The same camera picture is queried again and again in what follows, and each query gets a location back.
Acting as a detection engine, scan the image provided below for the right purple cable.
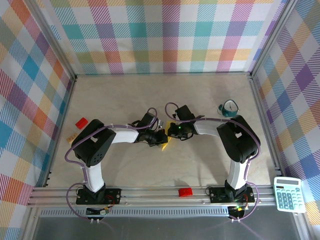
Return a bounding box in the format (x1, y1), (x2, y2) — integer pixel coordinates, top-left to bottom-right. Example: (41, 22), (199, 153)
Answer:
(165, 101), (262, 221)

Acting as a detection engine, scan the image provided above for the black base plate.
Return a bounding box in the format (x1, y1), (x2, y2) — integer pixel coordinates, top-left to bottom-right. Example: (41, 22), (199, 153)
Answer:
(209, 186), (256, 204)
(76, 187), (123, 205)

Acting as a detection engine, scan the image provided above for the aluminium side rail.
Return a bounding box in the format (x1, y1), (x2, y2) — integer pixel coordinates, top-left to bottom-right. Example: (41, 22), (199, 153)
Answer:
(44, 76), (77, 188)
(249, 76), (286, 177)

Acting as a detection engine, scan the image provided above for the aluminium corner post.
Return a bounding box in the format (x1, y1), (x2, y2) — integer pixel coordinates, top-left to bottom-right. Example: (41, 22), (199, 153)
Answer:
(249, 0), (301, 77)
(24, 0), (77, 81)

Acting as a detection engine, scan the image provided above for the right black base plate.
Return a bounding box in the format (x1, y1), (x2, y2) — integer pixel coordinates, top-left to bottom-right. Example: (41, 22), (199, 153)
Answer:
(209, 186), (256, 204)

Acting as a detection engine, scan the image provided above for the aluminium mounting rail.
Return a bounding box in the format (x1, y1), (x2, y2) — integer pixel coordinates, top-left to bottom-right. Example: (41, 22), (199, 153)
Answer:
(27, 186), (278, 207)

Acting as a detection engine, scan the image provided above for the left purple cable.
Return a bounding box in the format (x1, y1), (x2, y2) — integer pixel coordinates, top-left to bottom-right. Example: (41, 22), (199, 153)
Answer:
(64, 107), (158, 221)

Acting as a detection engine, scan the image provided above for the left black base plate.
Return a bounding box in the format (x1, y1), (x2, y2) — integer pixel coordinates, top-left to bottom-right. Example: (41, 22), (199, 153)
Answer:
(76, 187), (123, 205)

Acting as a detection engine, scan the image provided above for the right connector board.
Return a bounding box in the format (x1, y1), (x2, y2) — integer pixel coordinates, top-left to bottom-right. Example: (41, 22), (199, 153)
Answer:
(228, 205), (250, 218)

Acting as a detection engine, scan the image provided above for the connector board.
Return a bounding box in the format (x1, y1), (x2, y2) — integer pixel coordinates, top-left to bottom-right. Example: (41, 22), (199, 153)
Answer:
(86, 206), (111, 216)
(228, 205), (250, 218)

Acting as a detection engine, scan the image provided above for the left connector board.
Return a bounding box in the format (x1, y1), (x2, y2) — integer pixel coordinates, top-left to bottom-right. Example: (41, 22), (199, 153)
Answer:
(86, 206), (111, 216)

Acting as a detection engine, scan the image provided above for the slotted grey cable duct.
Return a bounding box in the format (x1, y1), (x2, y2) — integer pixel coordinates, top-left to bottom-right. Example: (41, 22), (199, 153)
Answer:
(39, 209), (230, 217)

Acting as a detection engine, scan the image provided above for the red plastic block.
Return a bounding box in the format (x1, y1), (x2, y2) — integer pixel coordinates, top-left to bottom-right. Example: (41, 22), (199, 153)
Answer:
(75, 116), (89, 130)
(178, 186), (194, 198)

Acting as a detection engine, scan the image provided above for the purple cable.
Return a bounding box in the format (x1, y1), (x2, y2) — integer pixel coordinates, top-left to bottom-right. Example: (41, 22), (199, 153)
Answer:
(64, 107), (158, 221)
(165, 101), (262, 221)

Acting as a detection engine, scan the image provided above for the white calculator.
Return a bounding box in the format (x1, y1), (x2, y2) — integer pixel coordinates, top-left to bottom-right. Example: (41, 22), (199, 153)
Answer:
(273, 176), (307, 214)

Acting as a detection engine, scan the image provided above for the yellow paper sheet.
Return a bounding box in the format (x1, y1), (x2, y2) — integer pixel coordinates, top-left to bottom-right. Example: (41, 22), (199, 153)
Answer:
(159, 119), (176, 153)

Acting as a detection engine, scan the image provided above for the teal alarm clock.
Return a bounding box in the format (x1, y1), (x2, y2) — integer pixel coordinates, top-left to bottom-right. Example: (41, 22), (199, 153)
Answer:
(216, 99), (240, 118)

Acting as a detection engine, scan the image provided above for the aluminium wall rail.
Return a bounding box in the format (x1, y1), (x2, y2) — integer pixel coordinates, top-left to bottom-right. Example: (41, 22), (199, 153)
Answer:
(74, 71), (252, 78)

